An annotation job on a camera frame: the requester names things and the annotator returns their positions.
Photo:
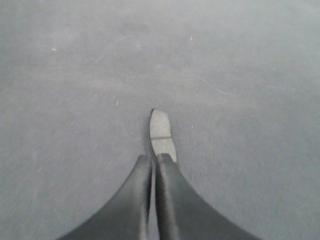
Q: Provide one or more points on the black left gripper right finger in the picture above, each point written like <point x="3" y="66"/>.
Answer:
<point x="182" y="214"/>

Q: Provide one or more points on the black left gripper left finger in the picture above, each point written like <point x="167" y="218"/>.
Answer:
<point x="126" y="215"/>

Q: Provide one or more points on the grey brake pad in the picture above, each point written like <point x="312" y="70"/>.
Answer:
<point x="160" y="135"/>

